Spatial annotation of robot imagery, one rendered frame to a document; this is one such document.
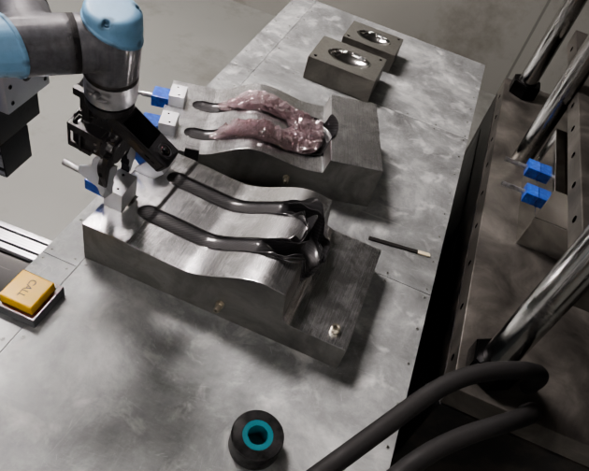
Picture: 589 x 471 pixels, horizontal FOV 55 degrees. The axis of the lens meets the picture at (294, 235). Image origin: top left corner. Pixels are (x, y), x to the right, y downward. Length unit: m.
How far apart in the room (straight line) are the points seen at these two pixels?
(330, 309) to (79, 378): 0.42
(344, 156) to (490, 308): 0.45
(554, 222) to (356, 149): 0.48
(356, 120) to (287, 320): 0.58
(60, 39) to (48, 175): 1.71
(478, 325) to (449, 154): 0.55
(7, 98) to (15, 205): 1.16
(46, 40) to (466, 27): 3.09
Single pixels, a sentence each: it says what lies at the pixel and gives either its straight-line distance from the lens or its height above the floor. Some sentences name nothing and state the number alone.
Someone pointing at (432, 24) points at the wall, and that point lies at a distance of 3.67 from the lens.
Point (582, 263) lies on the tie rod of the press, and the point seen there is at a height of 1.12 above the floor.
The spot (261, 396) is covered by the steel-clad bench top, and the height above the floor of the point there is 0.80.
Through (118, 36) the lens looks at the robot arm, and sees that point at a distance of 0.77.
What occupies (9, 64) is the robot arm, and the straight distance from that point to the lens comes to 0.78.
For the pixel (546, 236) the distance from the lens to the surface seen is 1.44.
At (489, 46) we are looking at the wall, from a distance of 3.70.
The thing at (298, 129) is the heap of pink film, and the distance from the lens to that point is 1.31.
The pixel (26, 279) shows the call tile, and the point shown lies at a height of 0.84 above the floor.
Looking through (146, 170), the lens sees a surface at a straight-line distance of 1.12.
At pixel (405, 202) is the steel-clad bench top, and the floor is 0.80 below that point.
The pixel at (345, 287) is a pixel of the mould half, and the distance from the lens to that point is 1.05.
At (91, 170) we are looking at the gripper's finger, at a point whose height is 0.99.
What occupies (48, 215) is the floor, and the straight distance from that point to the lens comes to 2.31.
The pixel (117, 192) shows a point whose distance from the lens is 1.02.
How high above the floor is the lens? 1.64
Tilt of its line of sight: 45 degrees down
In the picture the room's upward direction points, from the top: 18 degrees clockwise
